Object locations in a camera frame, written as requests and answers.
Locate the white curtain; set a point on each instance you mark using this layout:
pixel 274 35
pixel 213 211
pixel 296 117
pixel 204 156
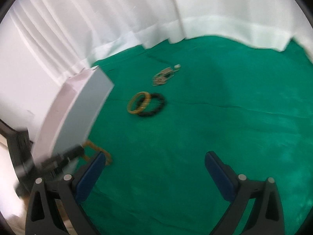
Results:
pixel 85 17
pixel 232 9

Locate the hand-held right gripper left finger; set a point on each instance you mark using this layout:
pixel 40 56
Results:
pixel 91 176

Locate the long white box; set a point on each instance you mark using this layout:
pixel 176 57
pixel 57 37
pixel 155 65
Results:
pixel 80 107

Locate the dark object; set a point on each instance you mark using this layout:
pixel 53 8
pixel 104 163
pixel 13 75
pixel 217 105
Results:
pixel 17 144

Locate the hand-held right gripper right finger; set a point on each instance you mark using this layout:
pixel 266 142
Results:
pixel 218 173

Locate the green velvet cloth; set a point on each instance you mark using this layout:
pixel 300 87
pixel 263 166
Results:
pixel 207 127

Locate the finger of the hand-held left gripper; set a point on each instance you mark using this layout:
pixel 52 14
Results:
pixel 66 154

